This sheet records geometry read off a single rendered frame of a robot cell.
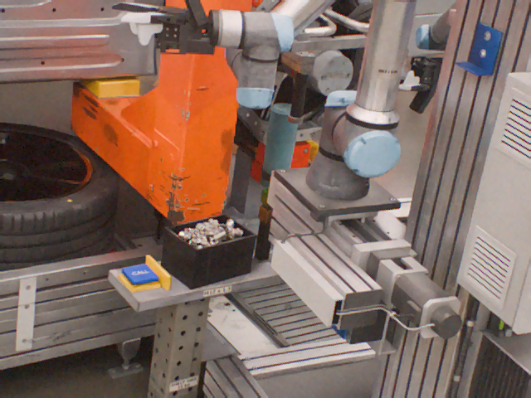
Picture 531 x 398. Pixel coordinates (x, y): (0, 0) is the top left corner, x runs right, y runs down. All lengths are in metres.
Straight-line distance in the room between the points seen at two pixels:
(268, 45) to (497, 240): 0.60
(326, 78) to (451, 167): 0.89
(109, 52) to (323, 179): 0.99
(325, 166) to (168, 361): 0.75
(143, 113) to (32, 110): 2.00
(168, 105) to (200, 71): 0.16
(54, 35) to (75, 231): 0.55
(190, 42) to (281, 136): 1.08
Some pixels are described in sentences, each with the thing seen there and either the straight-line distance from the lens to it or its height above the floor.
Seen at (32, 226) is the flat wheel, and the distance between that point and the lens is 2.92.
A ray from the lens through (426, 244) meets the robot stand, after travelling 2.46.
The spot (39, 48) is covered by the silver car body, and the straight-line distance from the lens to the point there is 3.10.
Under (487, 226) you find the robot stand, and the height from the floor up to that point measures 0.92.
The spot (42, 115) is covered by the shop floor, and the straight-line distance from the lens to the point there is 4.92.
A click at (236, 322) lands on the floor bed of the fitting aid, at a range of 3.33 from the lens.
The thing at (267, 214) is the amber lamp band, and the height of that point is 0.60.
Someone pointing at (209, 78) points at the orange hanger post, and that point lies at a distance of 2.74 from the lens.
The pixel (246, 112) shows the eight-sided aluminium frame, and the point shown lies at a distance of 3.22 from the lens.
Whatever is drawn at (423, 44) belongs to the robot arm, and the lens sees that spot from 3.32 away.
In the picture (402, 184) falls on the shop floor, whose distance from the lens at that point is 4.71.
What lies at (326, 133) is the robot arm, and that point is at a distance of 2.43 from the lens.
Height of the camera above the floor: 1.82
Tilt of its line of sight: 24 degrees down
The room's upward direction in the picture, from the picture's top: 9 degrees clockwise
